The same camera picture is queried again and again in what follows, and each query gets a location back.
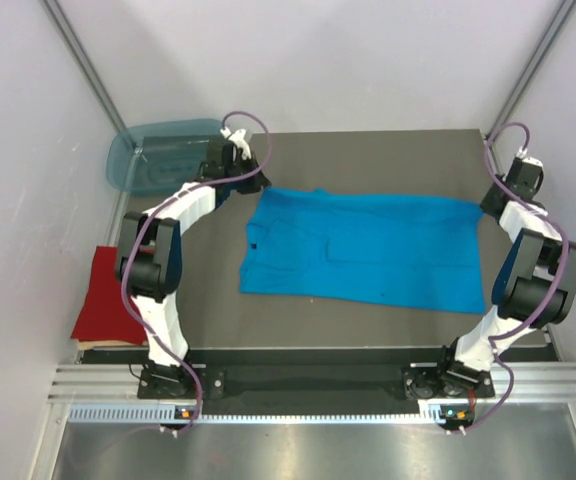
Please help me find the blue t shirt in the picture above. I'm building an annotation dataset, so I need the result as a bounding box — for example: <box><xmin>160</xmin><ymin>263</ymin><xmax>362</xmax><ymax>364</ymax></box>
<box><xmin>239</xmin><ymin>188</ymin><xmax>485</xmax><ymax>314</ymax></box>

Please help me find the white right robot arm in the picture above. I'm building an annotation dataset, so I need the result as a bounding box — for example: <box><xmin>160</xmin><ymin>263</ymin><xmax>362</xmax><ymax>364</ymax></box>
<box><xmin>434</xmin><ymin>150</ymin><xmax>576</xmax><ymax>396</ymax></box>

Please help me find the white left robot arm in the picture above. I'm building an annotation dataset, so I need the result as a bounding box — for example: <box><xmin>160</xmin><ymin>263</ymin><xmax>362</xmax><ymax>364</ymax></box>
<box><xmin>115</xmin><ymin>127</ymin><xmax>271</xmax><ymax>397</ymax></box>

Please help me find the teal plastic basin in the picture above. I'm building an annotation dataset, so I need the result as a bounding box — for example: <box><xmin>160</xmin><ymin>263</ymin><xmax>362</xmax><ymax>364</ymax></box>
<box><xmin>106</xmin><ymin>119</ymin><xmax>221</xmax><ymax>196</ymax></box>

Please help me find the red folded t shirt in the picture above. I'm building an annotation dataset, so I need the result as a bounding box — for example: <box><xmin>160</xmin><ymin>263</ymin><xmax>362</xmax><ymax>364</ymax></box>
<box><xmin>71</xmin><ymin>246</ymin><xmax>147</xmax><ymax>344</ymax></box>

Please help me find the beige folded t shirt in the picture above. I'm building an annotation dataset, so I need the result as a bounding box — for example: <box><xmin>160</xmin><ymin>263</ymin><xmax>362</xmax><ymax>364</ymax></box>
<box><xmin>75</xmin><ymin>340</ymin><xmax>145</xmax><ymax>351</ymax></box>

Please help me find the right aluminium corner post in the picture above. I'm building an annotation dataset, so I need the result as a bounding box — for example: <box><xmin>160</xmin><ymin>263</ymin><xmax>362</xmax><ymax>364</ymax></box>
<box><xmin>484</xmin><ymin>0</ymin><xmax>576</xmax><ymax>139</ymax></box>

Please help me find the aluminium corner post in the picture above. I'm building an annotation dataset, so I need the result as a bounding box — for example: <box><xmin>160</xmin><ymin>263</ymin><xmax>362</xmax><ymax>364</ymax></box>
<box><xmin>39</xmin><ymin>0</ymin><xmax>126</xmax><ymax>133</ymax></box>
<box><xmin>484</xmin><ymin>0</ymin><xmax>576</xmax><ymax>139</ymax></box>

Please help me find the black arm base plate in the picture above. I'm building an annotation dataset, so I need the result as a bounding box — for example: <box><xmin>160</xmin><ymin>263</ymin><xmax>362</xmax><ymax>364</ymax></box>
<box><xmin>137</xmin><ymin>347</ymin><xmax>494</xmax><ymax>400</ymax></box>

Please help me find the left aluminium corner post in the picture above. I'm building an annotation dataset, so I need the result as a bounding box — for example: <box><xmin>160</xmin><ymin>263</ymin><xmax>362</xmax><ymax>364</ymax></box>
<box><xmin>39</xmin><ymin>0</ymin><xmax>126</xmax><ymax>133</ymax></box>

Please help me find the grey slotted cable duct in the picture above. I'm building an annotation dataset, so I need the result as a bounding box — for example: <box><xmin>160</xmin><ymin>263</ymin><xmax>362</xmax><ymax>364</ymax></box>
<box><xmin>67</xmin><ymin>403</ymin><xmax>469</xmax><ymax>426</ymax></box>

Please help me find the aluminium frame rail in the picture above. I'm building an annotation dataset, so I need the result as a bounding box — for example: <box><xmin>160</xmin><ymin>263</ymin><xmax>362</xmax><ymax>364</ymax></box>
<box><xmin>48</xmin><ymin>365</ymin><xmax>139</xmax><ymax>402</ymax></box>

